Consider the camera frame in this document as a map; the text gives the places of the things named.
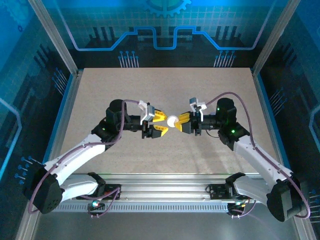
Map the lavender earbud charging case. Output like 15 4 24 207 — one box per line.
166 115 179 128

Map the small LED circuit board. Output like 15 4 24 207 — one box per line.
87 199 106 211
228 199 248 211

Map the grey metal panel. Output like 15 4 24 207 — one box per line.
14 194 316 240

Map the aluminium side rail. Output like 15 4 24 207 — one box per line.
42 69 84 176
250 69 288 181

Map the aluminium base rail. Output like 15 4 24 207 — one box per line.
29 172 301 203

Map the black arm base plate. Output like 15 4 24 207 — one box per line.
76 183 122 201
206 183 238 201

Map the slotted aluminium cable duct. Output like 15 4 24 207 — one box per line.
39 203 231 213

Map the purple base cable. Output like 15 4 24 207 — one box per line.
229 198 258 219
82 187 122 219

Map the aluminium frame post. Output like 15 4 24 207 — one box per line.
251 0 301 76
28 0 81 76

